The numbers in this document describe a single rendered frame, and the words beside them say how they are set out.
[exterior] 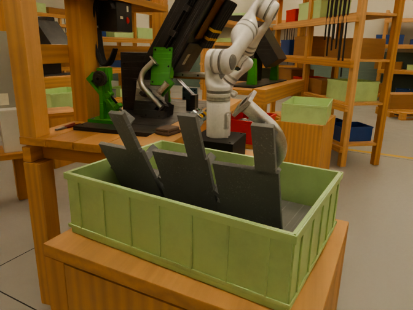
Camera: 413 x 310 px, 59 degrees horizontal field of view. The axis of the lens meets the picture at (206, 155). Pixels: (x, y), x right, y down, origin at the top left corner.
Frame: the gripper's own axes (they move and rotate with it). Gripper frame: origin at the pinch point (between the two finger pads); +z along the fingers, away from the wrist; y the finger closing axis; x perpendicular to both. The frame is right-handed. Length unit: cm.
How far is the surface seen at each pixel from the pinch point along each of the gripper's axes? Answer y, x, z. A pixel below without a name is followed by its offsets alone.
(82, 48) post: 22, -67, 10
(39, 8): -600, -567, 259
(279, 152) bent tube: 113, 34, -38
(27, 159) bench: 61, -44, 53
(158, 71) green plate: -1.9, -35.3, 1.6
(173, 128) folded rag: 40.2, -1.7, 4.7
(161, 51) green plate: -4.6, -40.2, -7.3
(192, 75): -13.7, -20.8, -5.6
